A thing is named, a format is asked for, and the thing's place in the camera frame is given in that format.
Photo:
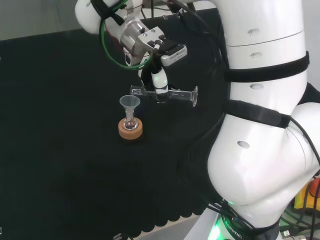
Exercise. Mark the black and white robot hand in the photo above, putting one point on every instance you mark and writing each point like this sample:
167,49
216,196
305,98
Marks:
160,78

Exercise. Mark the clear glass graduated cylinder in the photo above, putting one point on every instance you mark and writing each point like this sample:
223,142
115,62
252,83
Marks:
181,95

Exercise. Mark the clear round-bottom flask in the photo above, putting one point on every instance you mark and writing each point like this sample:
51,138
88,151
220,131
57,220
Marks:
130,124

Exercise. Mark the clear plastic funnel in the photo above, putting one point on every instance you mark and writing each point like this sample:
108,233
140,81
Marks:
129,101

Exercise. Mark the black bench cloth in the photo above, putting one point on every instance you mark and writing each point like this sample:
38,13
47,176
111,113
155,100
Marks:
62,125

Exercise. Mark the yellow stop button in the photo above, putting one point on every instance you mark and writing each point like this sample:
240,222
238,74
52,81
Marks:
306,197

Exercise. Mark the silver usb plug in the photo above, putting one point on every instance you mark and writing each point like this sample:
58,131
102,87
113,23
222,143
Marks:
286,233

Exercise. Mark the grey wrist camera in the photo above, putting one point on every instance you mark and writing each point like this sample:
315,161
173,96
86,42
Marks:
174,55

